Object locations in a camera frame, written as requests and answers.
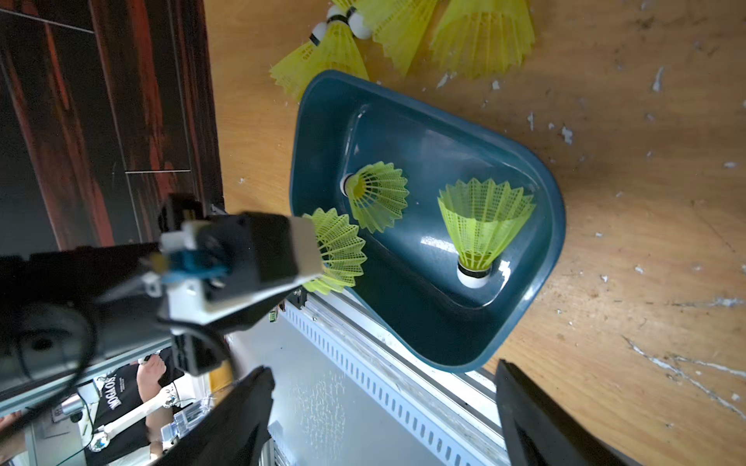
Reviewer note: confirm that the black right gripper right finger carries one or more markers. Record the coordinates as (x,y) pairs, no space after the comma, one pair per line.
(538,431)

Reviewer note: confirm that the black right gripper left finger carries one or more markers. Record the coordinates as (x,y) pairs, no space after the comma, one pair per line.
(232,432)

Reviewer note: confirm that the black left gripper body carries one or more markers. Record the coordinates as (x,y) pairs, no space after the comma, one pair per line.
(64,312)

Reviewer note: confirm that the yellow shuttlecock three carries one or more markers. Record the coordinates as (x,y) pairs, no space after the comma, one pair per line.
(341,250)

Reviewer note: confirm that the yellow shuttlecock one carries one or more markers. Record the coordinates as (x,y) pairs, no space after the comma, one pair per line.
(482,219)

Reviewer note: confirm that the yellow shuttlecock two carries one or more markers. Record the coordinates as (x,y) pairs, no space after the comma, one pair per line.
(377,194)

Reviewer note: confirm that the teal plastic storage tray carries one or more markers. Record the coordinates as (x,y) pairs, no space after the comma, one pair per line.
(410,282)

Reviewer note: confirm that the person in black shirt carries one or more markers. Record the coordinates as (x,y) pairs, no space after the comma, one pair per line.
(126,389)

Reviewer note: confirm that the yellow shuttlecock four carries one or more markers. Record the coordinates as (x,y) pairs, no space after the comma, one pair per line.
(293,72)

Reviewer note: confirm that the yellow shuttlecock five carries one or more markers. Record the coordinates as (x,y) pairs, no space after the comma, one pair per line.
(338,49)

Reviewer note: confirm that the yellow shuttlecock seven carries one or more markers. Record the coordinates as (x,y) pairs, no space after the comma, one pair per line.
(480,38)

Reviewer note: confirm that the yellow shuttlecock six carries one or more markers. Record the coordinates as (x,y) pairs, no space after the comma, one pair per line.
(398,26)

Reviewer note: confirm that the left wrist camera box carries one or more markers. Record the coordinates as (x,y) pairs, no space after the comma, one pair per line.
(208,270)

